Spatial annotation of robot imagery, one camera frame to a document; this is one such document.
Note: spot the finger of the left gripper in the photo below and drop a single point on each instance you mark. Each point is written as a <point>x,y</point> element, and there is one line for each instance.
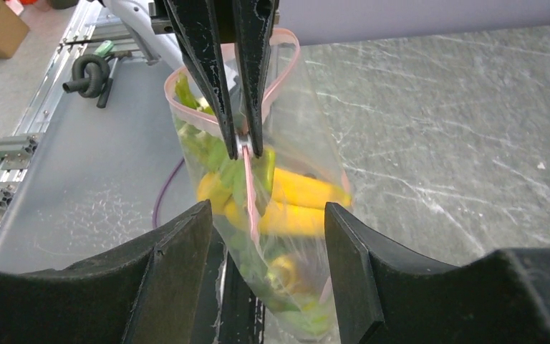
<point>254,22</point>
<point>201,27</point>

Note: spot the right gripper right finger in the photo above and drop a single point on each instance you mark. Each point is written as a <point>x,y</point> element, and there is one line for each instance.
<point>385,292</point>

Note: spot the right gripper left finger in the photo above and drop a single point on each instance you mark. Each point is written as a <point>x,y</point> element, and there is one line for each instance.
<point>143,291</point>

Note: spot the clear zip top bag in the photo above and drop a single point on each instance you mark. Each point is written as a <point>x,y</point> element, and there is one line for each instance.
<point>295,129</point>

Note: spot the yellow toy bananas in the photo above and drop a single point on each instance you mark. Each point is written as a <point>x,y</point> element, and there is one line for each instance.
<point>287,255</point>

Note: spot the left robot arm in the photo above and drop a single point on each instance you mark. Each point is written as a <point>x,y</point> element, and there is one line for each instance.
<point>225,47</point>

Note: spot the aluminium frame rail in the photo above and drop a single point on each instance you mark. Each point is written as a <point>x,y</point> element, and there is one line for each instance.
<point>18,149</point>

